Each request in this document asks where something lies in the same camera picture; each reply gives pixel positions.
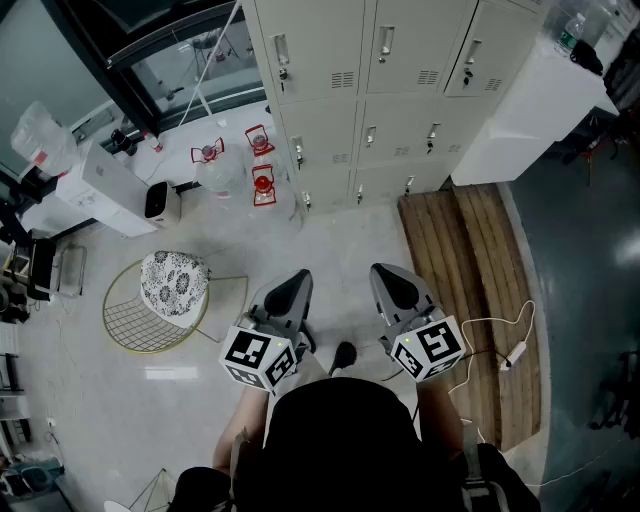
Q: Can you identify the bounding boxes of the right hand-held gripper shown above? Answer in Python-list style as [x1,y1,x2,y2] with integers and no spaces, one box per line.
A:
[369,263,466,384]

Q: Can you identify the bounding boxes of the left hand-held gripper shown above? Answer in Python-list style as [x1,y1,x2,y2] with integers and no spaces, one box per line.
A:
[218,269,317,396]

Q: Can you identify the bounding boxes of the grey metal locker door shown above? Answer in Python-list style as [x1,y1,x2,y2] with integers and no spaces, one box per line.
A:
[278,97,358,184]

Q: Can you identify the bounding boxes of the beige metal locker cabinet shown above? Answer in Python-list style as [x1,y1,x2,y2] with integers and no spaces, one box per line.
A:
[241,0,551,216]

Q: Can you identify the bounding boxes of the person's right forearm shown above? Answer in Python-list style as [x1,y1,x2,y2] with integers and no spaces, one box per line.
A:
[417,377,466,461]

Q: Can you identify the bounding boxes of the person's left forearm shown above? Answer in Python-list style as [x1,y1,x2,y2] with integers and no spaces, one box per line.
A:
[212,382,274,474]

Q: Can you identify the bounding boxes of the wooden plank platform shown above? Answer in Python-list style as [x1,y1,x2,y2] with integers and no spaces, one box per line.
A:
[397,182,544,454]

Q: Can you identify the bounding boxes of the person's black shoe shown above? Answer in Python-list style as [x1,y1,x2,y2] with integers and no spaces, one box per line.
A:
[328,341,359,377]

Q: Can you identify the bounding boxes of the black white floral cushion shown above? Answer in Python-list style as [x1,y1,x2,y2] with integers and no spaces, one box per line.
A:
[139,250,212,331]

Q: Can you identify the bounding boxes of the white power strip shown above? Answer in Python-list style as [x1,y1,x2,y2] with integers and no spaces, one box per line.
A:
[499,341,529,372]

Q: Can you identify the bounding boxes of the person's black shirt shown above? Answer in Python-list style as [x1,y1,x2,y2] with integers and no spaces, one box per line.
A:
[172,377,541,512]

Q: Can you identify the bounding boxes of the small white black device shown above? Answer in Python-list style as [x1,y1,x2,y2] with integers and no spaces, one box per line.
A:
[143,180,182,229]

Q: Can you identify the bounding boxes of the white water dispenser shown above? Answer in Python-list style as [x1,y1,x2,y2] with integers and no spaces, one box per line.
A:
[54,139,159,239]

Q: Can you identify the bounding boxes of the white counter block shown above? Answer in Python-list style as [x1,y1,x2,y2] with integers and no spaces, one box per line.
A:
[449,34,621,187]

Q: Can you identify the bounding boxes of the black thermos flask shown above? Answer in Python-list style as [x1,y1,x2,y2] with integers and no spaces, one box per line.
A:
[109,128,139,157]

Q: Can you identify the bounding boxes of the black metal folding chair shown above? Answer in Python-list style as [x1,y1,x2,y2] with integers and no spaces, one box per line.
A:
[24,237,89,301]

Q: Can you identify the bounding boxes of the black bag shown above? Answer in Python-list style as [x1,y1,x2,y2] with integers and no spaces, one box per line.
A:
[569,39,606,77]

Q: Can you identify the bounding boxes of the green label water bottle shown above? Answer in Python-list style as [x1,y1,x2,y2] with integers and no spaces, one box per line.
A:
[554,12,587,57]

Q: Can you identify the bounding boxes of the white power cable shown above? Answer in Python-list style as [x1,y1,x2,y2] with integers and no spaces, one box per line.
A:
[447,299,537,396]

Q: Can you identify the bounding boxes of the gold wire chair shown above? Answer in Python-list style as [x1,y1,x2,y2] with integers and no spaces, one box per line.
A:
[102,257,250,355]

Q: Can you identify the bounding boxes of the grey shoulder strap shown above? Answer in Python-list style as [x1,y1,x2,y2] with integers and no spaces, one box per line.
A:
[459,424,501,512]

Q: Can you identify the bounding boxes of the white chair with wire legs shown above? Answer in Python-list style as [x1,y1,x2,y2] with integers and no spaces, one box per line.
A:
[102,467,177,512]

